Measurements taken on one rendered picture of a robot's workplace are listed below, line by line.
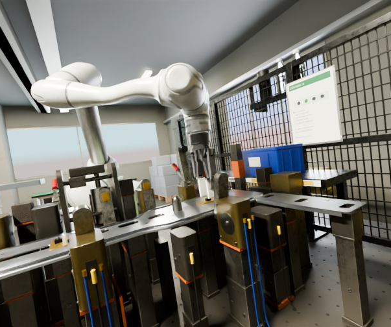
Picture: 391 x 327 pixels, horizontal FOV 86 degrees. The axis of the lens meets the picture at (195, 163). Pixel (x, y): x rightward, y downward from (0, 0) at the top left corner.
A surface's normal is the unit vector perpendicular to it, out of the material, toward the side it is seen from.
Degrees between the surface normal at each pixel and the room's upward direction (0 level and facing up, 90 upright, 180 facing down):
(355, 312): 90
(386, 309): 0
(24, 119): 90
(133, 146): 90
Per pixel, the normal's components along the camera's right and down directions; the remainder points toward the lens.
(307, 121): -0.85, 0.15
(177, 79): 0.00, 0.07
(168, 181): 0.49, -0.04
